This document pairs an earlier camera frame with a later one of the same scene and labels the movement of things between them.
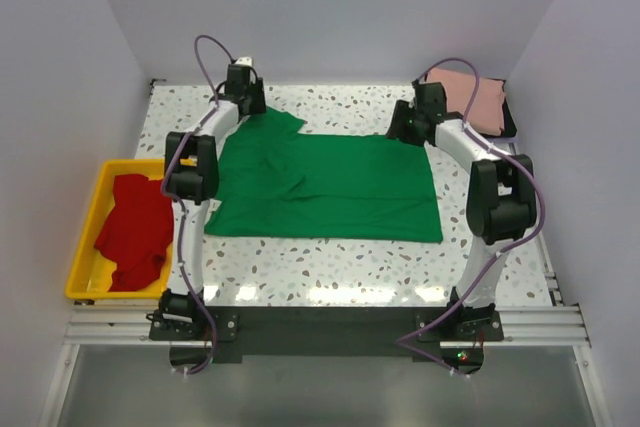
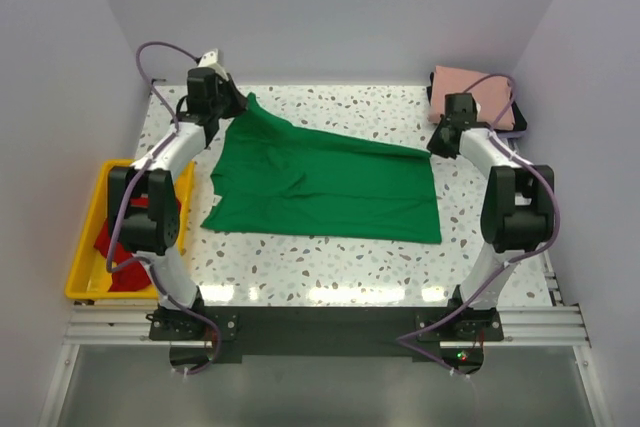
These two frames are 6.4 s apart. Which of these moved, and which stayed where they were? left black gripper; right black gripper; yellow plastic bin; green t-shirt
Moved: left black gripper; right black gripper
Stayed: yellow plastic bin; green t-shirt
